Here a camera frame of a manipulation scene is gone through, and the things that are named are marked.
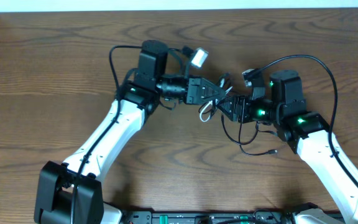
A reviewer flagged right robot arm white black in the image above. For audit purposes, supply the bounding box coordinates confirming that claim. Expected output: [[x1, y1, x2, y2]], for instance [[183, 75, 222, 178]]
[[217, 70, 358, 223]]

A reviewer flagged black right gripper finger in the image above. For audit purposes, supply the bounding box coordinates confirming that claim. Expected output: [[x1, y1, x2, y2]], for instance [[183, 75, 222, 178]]
[[216, 95, 236, 107], [218, 104, 238, 121]]

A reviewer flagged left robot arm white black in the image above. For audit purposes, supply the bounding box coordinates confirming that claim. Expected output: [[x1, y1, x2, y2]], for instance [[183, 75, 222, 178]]
[[34, 40, 226, 223]]

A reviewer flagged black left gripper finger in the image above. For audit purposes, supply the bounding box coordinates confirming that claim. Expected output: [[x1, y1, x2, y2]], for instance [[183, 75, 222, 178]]
[[203, 92, 226, 103], [201, 78, 226, 94]]

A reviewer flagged white USB cable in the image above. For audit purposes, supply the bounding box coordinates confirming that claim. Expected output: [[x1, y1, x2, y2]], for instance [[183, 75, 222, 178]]
[[198, 86, 233, 123]]

